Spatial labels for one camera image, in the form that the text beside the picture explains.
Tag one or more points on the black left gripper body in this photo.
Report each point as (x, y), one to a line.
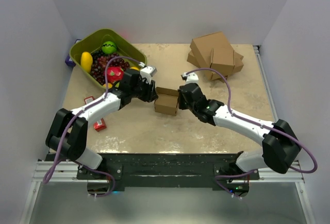
(144, 90)

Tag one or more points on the dark purple grape bunch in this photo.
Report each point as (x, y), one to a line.
(100, 61)

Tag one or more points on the small yellow fruit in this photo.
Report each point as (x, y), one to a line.
(109, 85)

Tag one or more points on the green plastic basket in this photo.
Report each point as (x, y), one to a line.
(94, 41)

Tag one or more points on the yellow mango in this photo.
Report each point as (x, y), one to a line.
(86, 61)

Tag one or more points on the red dragon fruit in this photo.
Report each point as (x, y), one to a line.
(114, 74)

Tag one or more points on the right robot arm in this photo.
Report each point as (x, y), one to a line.
(277, 152)

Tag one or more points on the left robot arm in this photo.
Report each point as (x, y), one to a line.
(68, 132)

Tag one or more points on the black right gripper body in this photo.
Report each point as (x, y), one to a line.
(183, 104)

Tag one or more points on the red snack packet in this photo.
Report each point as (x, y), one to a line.
(99, 123)

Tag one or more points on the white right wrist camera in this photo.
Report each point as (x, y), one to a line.
(190, 77)

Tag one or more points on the blue box behind basket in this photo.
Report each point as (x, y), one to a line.
(69, 62)

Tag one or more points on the orange fruit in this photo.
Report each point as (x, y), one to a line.
(135, 68)

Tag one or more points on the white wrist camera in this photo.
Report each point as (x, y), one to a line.
(190, 77)
(148, 72)

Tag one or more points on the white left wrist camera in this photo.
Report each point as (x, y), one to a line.
(148, 72)

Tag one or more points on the green apple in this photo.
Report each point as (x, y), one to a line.
(109, 47)

